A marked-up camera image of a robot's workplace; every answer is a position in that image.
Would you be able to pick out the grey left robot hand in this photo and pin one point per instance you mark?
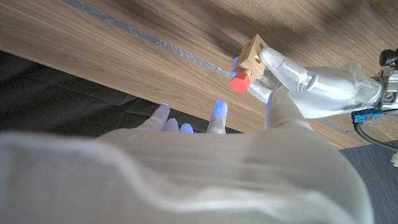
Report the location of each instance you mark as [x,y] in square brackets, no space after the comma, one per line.
[314,90]

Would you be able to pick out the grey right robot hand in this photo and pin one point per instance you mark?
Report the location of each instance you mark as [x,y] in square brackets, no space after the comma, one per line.
[202,177]

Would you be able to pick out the wooden block with holes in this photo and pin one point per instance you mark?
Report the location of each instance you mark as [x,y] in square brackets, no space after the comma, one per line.
[250,57]

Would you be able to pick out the red screw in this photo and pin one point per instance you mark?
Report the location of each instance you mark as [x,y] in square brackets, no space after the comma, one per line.
[240,81]

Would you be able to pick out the black backdrop curtain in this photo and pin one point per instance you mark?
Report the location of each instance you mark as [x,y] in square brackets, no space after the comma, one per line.
[77,102]

